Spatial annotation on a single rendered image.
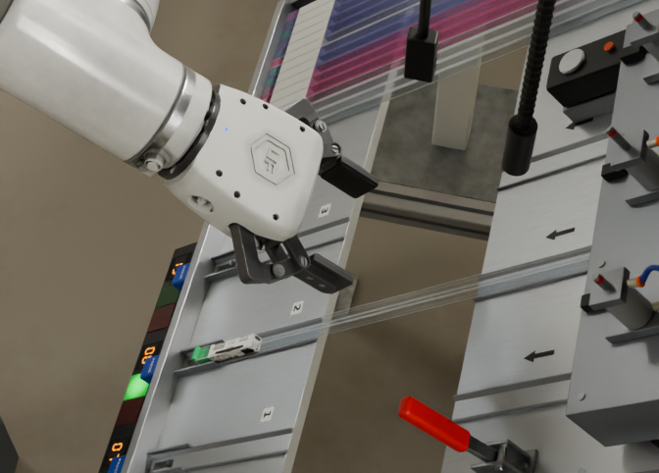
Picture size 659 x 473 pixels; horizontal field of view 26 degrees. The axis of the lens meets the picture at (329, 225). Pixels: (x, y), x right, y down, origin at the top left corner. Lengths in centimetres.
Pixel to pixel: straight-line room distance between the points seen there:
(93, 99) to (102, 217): 137
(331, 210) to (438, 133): 104
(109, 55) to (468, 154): 146
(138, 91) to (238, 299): 43
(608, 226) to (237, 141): 28
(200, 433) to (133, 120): 41
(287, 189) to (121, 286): 126
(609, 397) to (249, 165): 32
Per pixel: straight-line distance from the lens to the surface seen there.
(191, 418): 135
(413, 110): 246
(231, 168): 104
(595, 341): 96
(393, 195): 200
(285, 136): 108
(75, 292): 231
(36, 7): 100
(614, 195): 103
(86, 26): 101
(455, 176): 239
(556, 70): 118
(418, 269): 230
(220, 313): 141
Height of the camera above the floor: 197
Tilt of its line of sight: 57 degrees down
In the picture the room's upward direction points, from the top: straight up
